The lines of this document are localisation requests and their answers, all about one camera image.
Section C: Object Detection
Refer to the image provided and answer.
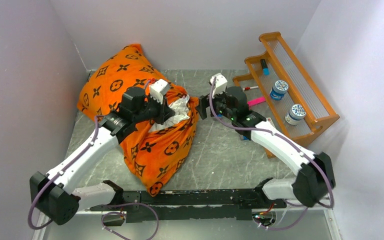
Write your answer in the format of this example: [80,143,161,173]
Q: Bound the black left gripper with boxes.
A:
[132,92,174,125]

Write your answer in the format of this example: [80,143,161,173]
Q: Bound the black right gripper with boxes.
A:
[195,87,237,121]

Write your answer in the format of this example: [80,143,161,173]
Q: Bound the white pillow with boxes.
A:
[148,94,192,133]

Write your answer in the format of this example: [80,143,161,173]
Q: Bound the orange patterned pillowcase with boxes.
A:
[76,43,200,197]

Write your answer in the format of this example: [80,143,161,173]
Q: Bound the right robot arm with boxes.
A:
[196,86,336,208]

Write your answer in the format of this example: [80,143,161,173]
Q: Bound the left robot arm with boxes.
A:
[28,79,175,225]

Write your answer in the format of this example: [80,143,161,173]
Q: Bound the red white marker pen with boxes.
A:
[242,86,259,91]

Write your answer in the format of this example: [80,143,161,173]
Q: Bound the pink flat strip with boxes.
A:
[247,96,266,107]

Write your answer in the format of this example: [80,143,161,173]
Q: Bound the blue black highlighter marker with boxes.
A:
[260,58,270,76]

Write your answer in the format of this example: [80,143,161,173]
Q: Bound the wooden tiered shelf rack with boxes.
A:
[232,31,340,147]

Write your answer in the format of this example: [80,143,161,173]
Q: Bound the blue jar near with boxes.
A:
[269,80,289,101]

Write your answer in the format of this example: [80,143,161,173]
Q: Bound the blue jar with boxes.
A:
[269,80,289,101]
[285,104,307,126]

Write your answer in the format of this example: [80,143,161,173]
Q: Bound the blue jar far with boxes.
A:
[285,104,307,126]

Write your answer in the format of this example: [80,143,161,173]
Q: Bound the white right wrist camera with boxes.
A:
[209,73,228,98]

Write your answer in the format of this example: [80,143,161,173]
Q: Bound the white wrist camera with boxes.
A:
[149,79,170,104]
[209,73,228,98]

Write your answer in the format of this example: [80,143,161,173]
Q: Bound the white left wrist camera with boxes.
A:
[149,79,170,104]

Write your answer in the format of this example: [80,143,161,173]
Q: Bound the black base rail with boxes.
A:
[89,182,287,223]

